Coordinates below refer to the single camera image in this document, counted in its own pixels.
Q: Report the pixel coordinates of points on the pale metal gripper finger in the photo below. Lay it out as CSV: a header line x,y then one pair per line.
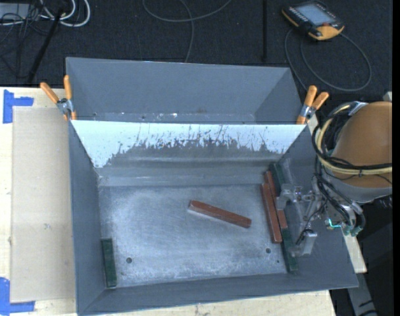
x,y
290,194
307,242

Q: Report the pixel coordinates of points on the dark green flat block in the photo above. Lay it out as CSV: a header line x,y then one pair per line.
x,y
290,258
108,263
278,176

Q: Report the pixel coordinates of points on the red-brown flat block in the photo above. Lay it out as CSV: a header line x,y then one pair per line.
x,y
271,214
270,179
219,213

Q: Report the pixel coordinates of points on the grey metal bin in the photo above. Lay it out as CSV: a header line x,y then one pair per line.
x,y
187,235

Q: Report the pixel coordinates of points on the pale wood flat board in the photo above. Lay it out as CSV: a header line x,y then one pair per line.
x,y
39,176

